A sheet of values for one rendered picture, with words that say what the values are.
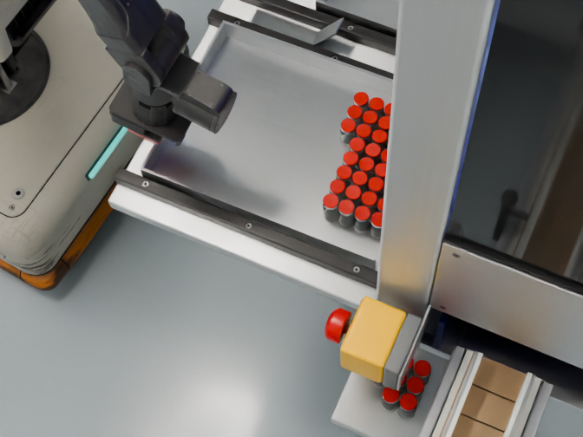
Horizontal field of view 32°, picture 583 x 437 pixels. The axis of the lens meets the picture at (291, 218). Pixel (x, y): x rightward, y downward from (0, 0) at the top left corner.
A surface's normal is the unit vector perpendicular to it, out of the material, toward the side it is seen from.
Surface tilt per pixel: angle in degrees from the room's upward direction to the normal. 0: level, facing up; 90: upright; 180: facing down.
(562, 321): 90
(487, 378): 0
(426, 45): 90
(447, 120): 90
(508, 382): 0
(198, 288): 0
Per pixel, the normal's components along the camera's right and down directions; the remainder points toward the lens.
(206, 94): 0.16, -0.25
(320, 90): -0.05, -0.41
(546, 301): -0.42, 0.83
